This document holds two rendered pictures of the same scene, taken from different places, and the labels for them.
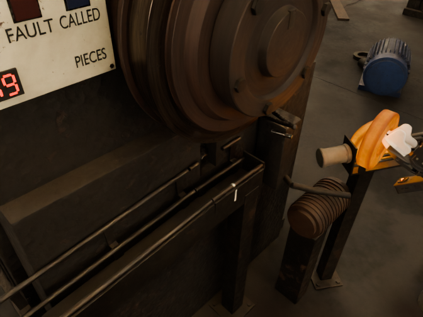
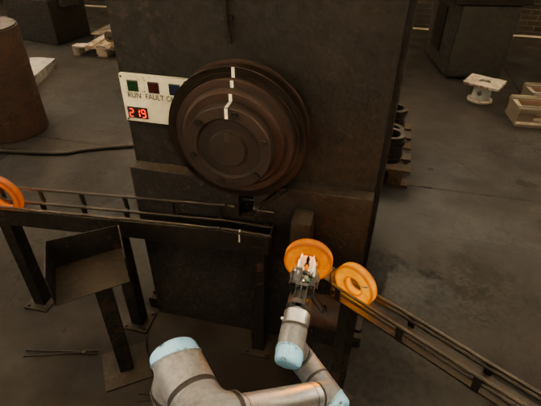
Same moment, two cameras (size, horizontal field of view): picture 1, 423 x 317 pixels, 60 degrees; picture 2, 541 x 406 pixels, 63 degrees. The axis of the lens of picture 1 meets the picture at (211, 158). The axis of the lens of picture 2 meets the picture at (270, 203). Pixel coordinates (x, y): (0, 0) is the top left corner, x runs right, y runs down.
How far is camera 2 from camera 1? 1.30 m
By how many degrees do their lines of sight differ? 46
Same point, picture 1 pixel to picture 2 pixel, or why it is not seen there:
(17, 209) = (137, 164)
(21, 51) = (150, 103)
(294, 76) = (246, 174)
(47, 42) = (160, 104)
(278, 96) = (231, 178)
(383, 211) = not seen: outside the picture
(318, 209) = not seen: hidden behind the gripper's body
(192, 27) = (184, 120)
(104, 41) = not seen: hidden behind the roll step
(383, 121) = (300, 242)
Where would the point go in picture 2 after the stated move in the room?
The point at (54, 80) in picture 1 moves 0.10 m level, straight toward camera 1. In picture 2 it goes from (161, 119) to (141, 130)
